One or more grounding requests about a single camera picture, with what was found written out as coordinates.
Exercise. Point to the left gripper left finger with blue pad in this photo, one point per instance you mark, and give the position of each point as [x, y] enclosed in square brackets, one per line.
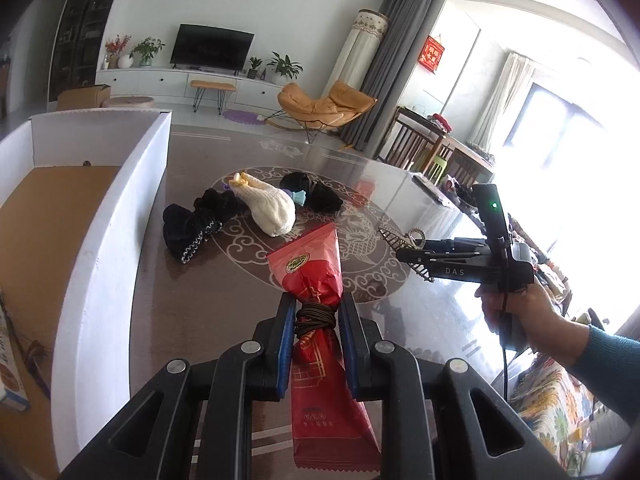
[195, 420]

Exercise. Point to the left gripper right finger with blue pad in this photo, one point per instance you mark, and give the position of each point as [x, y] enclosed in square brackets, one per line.
[439, 421]

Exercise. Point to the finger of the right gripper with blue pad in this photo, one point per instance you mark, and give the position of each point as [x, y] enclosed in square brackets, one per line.
[453, 266]
[457, 245]

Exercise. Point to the red snack packet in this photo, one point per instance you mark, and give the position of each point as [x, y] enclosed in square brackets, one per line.
[331, 431]

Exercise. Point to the white blue nail cream box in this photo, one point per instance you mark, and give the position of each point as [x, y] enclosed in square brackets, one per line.
[12, 392]

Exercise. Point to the cream knitted pouch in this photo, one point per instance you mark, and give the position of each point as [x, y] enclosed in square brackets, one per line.
[271, 208]

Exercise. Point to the teal sleeved right forearm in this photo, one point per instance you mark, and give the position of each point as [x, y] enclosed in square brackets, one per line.
[607, 365]

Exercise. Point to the right hand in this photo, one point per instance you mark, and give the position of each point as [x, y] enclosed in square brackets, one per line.
[520, 314]

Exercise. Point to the floral cushion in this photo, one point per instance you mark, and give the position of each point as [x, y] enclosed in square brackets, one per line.
[560, 410]

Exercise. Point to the wooden chair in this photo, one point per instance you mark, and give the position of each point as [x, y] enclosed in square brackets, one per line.
[411, 141]

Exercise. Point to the orange lounge chair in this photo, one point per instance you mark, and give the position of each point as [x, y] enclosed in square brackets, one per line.
[298, 112]

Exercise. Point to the white standing air conditioner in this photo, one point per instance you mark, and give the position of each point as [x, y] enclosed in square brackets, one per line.
[367, 32]

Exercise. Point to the grey curtain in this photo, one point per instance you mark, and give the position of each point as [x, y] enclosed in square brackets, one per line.
[406, 26]

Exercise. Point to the green potted plant right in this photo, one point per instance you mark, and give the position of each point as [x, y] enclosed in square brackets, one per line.
[283, 69]

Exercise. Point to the green potted plant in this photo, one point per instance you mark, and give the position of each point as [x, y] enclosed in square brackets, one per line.
[146, 50]
[283, 69]

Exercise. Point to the purple round mat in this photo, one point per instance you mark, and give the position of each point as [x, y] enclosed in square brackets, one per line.
[243, 117]

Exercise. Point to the small potted plant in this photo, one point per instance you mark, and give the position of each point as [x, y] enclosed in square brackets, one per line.
[253, 70]

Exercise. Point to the white cardboard storage box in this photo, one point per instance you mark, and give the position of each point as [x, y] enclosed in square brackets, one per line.
[77, 191]

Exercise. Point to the black television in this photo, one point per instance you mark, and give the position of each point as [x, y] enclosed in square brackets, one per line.
[214, 47]

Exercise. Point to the oval cat scratcher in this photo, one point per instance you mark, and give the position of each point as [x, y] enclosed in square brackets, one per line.
[130, 101]

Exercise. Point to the white tv cabinet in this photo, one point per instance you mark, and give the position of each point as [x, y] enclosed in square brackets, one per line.
[170, 85]

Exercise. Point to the brown cardboard carton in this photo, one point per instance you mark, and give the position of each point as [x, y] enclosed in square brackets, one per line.
[83, 97]

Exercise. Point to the green potted plant left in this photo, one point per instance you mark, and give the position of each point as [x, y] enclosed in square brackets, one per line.
[146, 50]

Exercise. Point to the red flower vase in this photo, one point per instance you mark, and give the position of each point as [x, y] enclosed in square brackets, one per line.
[114, 48]

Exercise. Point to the dark display cabinet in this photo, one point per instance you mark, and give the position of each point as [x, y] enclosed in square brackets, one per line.
[77, 46]

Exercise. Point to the red wall decoration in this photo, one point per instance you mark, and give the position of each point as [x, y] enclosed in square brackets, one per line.
[431, 54]

